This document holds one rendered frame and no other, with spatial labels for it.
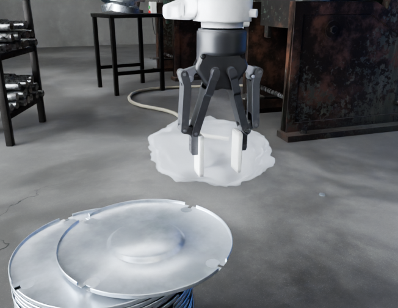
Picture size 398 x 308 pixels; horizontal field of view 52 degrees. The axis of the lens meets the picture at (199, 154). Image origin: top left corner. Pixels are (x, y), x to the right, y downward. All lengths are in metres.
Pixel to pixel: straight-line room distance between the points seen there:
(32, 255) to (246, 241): 0.61
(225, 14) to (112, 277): 0.41
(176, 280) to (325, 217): 0.78
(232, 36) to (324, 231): 0.77
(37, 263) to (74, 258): 0.06
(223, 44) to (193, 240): 0.32
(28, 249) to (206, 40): 0.44
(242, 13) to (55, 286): 0.47
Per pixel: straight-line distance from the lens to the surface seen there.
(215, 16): 0.60
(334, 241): 1.20
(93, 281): 0.63
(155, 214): 0.79
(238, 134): 0.67
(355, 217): 1.34
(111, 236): 0.72
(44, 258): 0.72
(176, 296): 0.65
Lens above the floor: 0.61
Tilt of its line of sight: 20 degrees down
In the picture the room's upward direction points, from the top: straight up
